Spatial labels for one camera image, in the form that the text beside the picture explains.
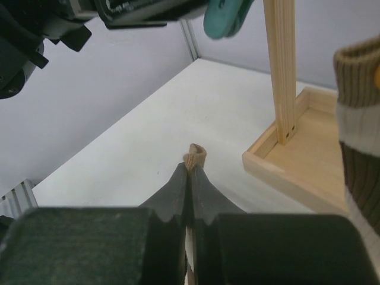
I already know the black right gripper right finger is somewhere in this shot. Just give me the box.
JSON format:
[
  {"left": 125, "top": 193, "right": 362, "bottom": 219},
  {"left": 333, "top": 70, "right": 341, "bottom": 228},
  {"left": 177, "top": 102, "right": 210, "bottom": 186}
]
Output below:
[{"left": 189, "top": 166, "right": 244, "bottom": 284}]

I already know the wooden hanger stand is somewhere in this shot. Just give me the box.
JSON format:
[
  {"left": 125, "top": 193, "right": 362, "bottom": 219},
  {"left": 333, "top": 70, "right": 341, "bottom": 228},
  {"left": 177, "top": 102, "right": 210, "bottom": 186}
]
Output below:
[{"left": 242, "top": 1, "right": 347, "bottom": 216}]

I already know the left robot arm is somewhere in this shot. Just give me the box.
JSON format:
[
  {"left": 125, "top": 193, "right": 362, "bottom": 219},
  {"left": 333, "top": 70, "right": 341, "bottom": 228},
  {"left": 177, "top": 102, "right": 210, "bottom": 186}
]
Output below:
[{"left": 1, "top": 0, "right": 208, "bottom": 99}]

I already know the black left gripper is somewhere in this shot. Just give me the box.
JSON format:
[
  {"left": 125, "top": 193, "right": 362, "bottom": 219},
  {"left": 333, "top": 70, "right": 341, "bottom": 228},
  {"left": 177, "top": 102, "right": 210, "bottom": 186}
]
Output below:
[{"left": 94, "top": 0, "right": 208, "bottom": 30}]

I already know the aluminium mounting rail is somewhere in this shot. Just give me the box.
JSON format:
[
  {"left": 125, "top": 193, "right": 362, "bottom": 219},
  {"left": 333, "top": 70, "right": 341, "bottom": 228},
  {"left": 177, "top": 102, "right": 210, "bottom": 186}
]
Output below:
[{"left": 0, "top": 179, "right": 38, "bottom": 219}]

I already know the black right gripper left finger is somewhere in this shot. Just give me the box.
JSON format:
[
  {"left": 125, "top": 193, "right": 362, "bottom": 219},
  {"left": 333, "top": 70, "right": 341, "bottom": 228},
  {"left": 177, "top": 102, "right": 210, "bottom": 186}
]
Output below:
[{"left": 140, "top": 163, "right": 187, "bottom": 284}]

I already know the beige brown patterned sock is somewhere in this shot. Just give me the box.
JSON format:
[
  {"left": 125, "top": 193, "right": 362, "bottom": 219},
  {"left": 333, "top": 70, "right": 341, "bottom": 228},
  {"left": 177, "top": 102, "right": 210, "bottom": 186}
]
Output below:
[{"left": 332, "top": 34, "right": 380, "bottom": 238}]

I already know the teal clothespin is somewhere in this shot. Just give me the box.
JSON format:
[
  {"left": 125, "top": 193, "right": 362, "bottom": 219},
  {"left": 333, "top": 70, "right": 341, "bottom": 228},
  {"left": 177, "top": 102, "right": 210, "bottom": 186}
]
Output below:
[{"left": 203, "top": 0, "right": 254, "bottom": 40}]

